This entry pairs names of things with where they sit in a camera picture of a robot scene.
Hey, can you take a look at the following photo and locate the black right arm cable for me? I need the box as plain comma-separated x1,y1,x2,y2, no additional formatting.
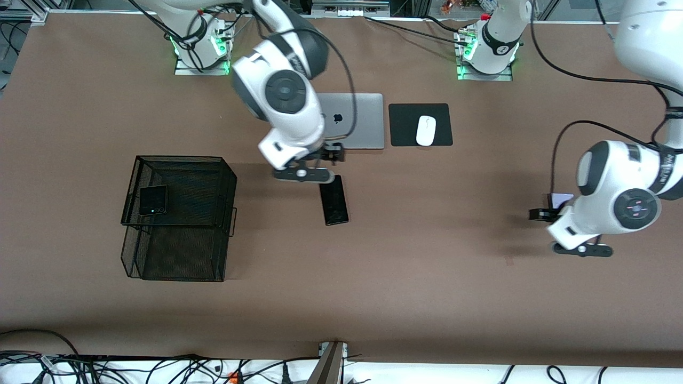
277,27,357,143

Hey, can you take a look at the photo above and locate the black power strip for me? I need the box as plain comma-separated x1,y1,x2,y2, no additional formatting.
63,354,198,363

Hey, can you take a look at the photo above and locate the aluminium camera post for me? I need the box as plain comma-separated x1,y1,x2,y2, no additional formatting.
307,341,348,384

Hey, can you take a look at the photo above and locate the black wire mesh basket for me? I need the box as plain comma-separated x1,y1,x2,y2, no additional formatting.
121,155,238,282

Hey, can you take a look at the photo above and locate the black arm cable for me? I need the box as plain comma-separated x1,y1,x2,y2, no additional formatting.
277,27,357,143
531,0,673,198

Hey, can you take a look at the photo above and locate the small black flip phone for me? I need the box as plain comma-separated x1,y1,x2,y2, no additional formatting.
139,185,169,217

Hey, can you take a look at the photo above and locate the thick black looping cable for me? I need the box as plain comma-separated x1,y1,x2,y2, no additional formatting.
0,329,81,359

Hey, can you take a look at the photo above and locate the white computer mouse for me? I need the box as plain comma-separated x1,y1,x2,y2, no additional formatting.
416,115,437,147

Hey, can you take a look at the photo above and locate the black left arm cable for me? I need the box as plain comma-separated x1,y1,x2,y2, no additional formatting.
531,0,673,198

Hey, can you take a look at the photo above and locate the black cable on table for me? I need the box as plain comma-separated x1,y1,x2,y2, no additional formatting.
364,16,462,42

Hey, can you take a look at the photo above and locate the long black phone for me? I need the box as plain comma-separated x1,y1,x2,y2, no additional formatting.
319,175,350,227

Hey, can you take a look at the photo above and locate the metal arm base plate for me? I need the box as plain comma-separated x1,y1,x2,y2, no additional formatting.
456,29,514,82
175,53,231,76

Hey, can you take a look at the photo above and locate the black mouse pad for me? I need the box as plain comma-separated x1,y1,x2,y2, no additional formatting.
388,103,454,147

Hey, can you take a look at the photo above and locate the silver closed laptop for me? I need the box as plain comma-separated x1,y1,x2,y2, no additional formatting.
317,93,385,150

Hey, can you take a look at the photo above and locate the white power strip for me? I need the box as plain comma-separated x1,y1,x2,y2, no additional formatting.
312,0,390,17

